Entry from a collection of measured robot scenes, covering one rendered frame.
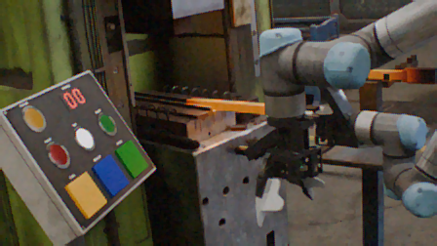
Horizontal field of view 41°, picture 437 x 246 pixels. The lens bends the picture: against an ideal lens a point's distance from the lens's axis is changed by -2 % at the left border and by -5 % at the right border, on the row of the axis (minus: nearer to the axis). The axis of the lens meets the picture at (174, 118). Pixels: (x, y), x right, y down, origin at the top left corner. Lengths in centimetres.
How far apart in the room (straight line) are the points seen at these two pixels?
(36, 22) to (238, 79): 76
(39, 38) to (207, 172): 58
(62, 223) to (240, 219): 78
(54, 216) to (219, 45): 103
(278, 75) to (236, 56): 96
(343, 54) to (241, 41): 106
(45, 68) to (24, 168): 47
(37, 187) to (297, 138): 49
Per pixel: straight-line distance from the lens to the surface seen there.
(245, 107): 163
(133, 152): 134
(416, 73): 182
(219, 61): 200
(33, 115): 118
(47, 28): 153
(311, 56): 99
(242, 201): 179
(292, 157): 106
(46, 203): 114
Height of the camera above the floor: 144
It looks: 15 degrees down
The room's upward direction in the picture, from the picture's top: 7 degrees counter-clockwise
